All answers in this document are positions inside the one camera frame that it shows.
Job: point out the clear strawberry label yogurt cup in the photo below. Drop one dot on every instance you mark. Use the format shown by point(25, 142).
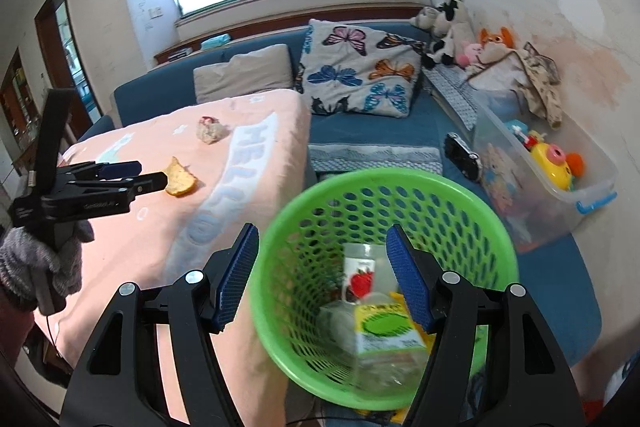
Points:
point(360, 279)

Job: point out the grey patterned blanket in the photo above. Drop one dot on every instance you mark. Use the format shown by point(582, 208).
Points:
point(452, 94)

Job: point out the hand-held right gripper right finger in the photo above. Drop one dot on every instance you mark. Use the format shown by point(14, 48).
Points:
point(407, 282)

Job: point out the white wall switch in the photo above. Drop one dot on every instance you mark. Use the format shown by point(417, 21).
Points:
point(156, 12)

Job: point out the blue lace trimmed cushion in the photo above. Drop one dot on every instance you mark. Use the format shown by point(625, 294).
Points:
point(375, 159)

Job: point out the orange toy ball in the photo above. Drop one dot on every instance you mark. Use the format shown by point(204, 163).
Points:
point(576, 164)

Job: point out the crumpled paper ball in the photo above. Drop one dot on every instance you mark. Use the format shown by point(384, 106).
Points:
point(210, 131)

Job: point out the black handheld device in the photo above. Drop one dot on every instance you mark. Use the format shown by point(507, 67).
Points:
point(462, 157)

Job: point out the green plastic basket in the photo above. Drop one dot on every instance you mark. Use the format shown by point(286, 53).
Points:
point(300, 217)

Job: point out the blue sofa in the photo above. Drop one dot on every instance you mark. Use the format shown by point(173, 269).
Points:
point(425, 132)

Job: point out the butterfly print pillow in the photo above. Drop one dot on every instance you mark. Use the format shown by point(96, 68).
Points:
point(360, 72)

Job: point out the row of books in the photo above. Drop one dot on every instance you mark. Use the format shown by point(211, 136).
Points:
point(180, 52)

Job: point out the wooden door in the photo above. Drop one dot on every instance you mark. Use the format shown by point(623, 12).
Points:
point(65, 47)

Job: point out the person's left hand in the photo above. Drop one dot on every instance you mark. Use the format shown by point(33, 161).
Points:
point(20, 257)

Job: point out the orange peel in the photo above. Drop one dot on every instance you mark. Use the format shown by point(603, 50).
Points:
point(180, 182)

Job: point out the clear plastic bottle green label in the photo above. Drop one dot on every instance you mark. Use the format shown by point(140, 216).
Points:
point(385, 327)

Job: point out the orange fox plush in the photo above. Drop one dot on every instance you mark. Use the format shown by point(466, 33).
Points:
point(495, 39)

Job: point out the pink plush toy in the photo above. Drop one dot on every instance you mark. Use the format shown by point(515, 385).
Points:
point(472, 53)

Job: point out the yellow plastic toy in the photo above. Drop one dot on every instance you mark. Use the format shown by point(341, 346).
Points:
point(550, 167)

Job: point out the clear plastic storage box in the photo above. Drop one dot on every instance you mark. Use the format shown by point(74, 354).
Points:
point(590, 187)

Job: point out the beige patterned garment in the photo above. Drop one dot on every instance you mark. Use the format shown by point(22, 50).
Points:
point(540, 82)

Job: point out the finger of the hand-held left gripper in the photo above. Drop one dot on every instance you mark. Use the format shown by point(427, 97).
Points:
point(150, 183)
point(120, 169)

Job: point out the green tissue pack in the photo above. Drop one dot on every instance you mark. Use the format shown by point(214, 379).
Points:
point(216, 40)

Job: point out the pink printed tablecloth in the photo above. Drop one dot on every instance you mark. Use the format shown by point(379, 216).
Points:
point(150, 257)

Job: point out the grey plush toy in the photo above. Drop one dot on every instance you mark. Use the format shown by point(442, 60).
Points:
point(425, 17)

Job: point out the beige pillow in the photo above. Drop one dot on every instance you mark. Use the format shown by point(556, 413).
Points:
point(240, 74)

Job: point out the wooden shelf cabinet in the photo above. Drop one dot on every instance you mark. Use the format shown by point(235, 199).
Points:
point(17, 107)

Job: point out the blue white toy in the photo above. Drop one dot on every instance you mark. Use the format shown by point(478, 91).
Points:
point(515, 132)

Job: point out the black white cow plush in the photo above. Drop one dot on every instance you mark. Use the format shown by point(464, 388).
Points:
point(452, 27)

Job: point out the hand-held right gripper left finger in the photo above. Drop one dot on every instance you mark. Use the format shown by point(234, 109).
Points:
point(237, 277)

